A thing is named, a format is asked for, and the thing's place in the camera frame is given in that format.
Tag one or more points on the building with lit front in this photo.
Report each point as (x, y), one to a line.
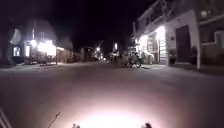
(41, 48)

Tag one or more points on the parked motorcycle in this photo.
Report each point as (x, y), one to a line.
(134, 61)

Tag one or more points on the robot's own part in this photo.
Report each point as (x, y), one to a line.
(146, 125)
(76, 126)

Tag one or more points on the grey asphalt road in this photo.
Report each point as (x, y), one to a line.
(110, 86)

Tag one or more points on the white building with balcony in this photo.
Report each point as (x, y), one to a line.
(186, 36)

